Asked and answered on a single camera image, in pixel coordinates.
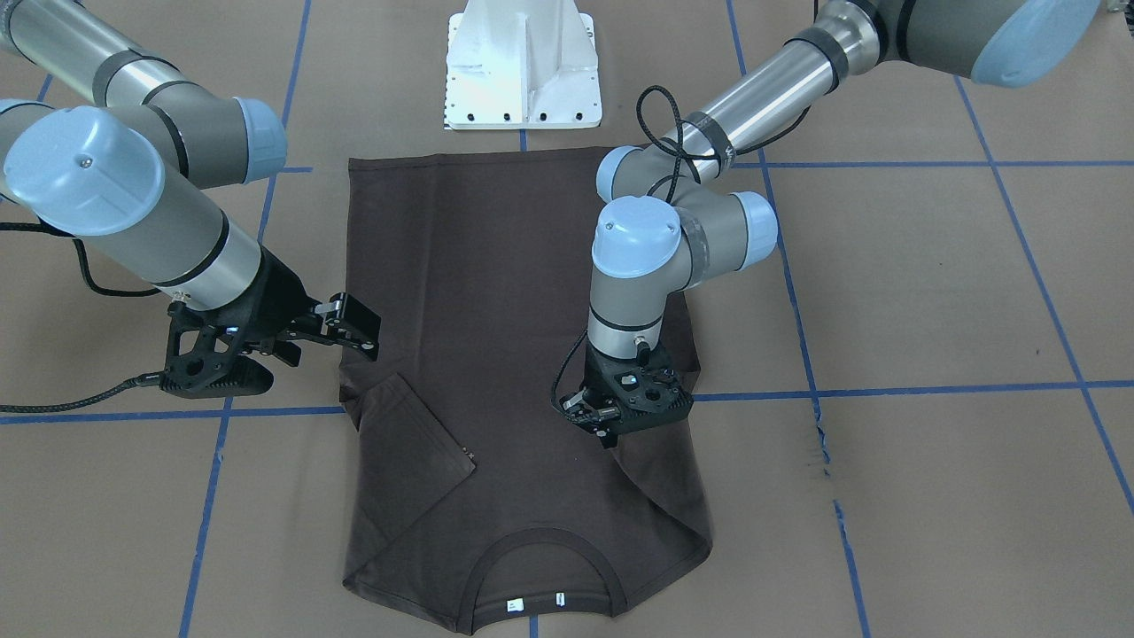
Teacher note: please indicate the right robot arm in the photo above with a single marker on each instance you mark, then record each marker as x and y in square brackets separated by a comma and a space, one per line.
[127, 173]

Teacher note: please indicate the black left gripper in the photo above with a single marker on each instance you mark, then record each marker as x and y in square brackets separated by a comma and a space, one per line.
[586, 403]

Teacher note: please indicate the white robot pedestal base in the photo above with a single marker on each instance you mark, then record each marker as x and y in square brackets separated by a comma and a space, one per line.
[522, 65]

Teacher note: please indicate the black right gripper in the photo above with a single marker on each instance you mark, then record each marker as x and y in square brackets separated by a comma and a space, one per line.
[275, 299]

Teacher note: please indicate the brown t-shirt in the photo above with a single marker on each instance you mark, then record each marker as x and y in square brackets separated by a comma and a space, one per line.
[475, 501]

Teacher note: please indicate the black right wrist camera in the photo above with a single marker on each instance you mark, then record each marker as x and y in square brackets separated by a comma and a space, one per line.
[206, 355]

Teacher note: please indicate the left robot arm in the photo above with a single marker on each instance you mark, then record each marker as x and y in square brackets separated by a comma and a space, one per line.
[662, 230]

